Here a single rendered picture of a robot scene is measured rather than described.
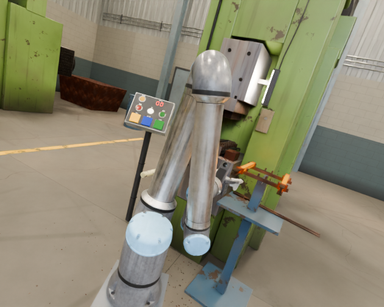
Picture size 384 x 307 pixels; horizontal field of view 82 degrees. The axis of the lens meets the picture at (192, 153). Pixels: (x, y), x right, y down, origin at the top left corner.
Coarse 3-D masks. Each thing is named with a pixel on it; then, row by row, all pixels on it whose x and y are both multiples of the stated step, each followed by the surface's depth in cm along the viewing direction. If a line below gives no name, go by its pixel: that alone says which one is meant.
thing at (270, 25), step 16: (256, 0) 164; (272, 0) 159; (288, 0) 155; (240, 16) 171; (256, 16) 165; (272, 16) 160; (288, 16) 156; (240, 32) 172; (256, 32) 166; (272, 32) 161; (272, 48) 177
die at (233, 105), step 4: (228, 100) 167; (232, 100) 165; (236, 100) 164; (224, 104) 169; (228, 104) 167; (232, 104) 166; (236, 104) 166; (240, 104) 174; (244, 104) 183; (248, 104) 192; (224, 108) 169; (228, 108) 168; (232, 108) 166; (236, 108) 170; (240, 108) 177; (244, 108) 188; (248, 108) 197; (236, 112) 173; (240, 112) 181; (244, 112) 192; (248, 112) 202
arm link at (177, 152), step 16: (192, 80) 75; (192, 96) 75; (176, 112) 80; (192, 112) 76; (176, 128) 78; (192, 128) 78; (176, 144) 79; (160, 160) 83; (176, 160) 80; (160, 176) 82; (176, 176) 82; (144, 192) 88; (160, 192) 83; (176, 192) 88; (144, 208) 84; (160, 208) 83
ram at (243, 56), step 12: (228, 48) 163; (240, 48) 159; (252, 48) 155; (264, 48) 158; (228, 60) 164; (240, 60) 160; (252, 60) 156; (264, 60) 168; (240, 72) 161; (252, 72) 157; (264, 72) 181; (240, 84) 162; (252, 84) 165; (264, 84) 173; (240, 96) 162; (252, 96) 177
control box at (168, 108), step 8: (136, 96) 185; (144, 96) 185; (136, 104) 183; (144, 104) 184; (152, 104) 184; (168, 104) 185; (128, 112) 181; (136, 112) 181; (144, 112) 182; (160, 112) 182; (168, 112) 183; (128, 120) 179; (152, 120) 180; (160, 120) 181; (168, 120) 181; (144, 128) 180; (152, 128) 179
